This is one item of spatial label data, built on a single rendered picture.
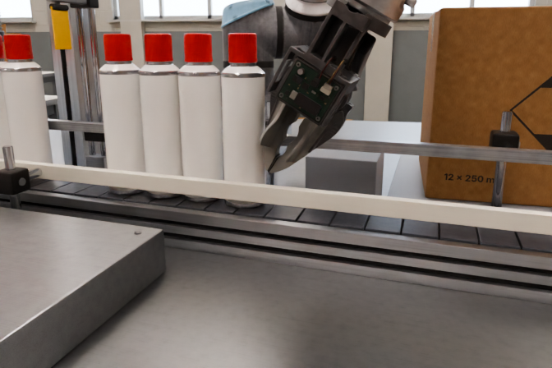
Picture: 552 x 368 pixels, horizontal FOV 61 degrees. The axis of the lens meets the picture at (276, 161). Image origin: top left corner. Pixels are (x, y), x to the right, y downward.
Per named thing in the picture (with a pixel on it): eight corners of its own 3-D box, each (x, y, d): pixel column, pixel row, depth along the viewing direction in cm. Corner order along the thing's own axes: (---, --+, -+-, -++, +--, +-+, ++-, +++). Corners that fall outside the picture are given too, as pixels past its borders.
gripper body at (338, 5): (259, 94, 49) (319, -16, 44) (284, 87, 57) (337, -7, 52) (322, 135, 48) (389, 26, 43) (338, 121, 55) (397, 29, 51)
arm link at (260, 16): (222, 61, 113) (220, 2, 110) (278, 61, 115) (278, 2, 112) (222, 61, 102) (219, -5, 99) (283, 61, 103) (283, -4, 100)
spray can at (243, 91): (217, 205, 58) (212, 33, 53) (234, 193, 63) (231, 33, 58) (257, 210, 56) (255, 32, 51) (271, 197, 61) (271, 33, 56)
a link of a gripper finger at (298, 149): (255, 181, 53) (296, 112, 50) (272, 167, 58) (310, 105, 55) (278, 196, 53) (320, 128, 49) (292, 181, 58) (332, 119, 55)
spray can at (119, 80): (100, 192, 63) (85, 33, 58) (124, 181, 68) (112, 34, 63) (134, 196, 61) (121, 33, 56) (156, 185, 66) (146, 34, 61)
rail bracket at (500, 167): (483, 256, 56) (499, 117, 52) (478, 233, 62) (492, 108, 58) (513, 260, 55) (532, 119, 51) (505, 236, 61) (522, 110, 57)
